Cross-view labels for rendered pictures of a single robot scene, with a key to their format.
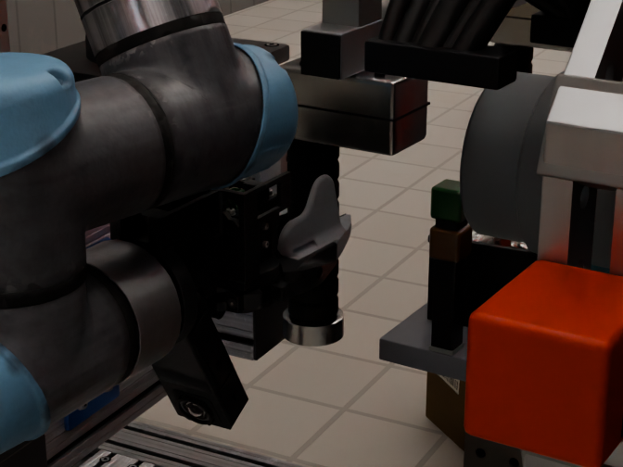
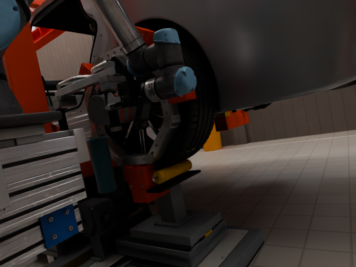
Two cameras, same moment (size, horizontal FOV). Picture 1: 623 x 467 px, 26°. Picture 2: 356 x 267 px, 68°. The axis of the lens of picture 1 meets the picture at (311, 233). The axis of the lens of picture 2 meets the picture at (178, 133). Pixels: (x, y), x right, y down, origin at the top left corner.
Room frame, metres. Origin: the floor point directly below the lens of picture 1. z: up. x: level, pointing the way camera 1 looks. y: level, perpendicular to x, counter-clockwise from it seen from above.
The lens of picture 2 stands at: (0.57, 0.95, 0.74)
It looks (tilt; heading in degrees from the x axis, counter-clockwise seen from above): 3 degrees down; 276
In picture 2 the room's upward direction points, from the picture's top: 11 degrees counter-clockwise
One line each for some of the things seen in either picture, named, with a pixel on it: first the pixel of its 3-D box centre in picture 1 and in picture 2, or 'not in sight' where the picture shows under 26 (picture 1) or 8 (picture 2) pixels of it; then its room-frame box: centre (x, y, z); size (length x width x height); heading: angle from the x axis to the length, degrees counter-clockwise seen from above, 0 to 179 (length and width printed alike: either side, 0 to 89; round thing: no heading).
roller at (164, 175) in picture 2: not in sight; (174, 170); (0.75, -0.31, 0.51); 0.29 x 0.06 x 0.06; 59
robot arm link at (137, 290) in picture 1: (108, 309); (155, 89); (0.70, 0.11, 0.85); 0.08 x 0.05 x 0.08; 59
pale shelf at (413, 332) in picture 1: (511, 303); not in sight; (1.66, -0.27, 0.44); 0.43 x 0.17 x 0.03; 149
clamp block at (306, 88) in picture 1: (351, 100); (113, 82); (0.87, -0.03, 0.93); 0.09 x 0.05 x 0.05; 59
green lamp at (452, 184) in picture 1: (451, 200); not in sight; (1.49, -0.16, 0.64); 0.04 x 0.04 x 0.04; 59
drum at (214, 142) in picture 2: not in sight; (210, 132); (0.47, -4.68, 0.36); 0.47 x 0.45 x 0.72; 62
